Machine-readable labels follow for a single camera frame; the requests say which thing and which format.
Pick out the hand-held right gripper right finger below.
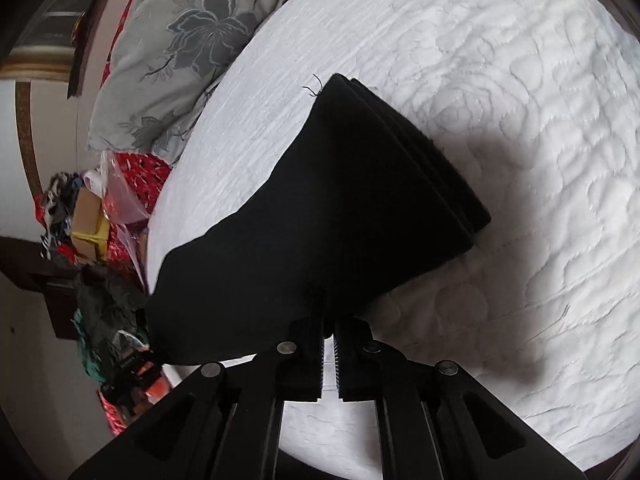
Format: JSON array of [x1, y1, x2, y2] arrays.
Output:
[[332, 317, 588, 480]]

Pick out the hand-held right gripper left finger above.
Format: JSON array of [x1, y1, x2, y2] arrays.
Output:
[[67, 290, 325, 480]]

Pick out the black pants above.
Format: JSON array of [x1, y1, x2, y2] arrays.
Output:
[[145, 72, 493, 366]]

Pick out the orange cloth in plastic bag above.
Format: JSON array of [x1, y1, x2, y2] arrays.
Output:
[[100, 345, 176, 411]]

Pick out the dark green garment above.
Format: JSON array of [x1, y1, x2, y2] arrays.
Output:
[[75, 264, 151, 361]]

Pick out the teal cloth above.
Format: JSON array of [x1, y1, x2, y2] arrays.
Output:
[[72, 310, 108, 381]]

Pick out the clear plastic bag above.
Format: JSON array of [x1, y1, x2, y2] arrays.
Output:
[[97, 150, 151, 226]]

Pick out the cardboard box with yellow tape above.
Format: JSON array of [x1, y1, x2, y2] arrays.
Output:
[[70, 187, 110, 266]]

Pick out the dark wooden furniture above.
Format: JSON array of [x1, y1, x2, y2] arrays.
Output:
[[0, 235, 81, 341]]

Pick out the pile of mixed clothes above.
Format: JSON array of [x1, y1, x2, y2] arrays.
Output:
[[34, 171, 83, 261]]

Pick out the white quilted bed cover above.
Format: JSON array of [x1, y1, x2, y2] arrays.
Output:
[[147, 0, 640, 471]]

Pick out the padded headboard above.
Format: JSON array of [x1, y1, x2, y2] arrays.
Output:
[[15, 5, 136, 201]]

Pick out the grey floral pillow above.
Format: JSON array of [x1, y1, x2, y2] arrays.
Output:
[[86, 0, 326, 166]]

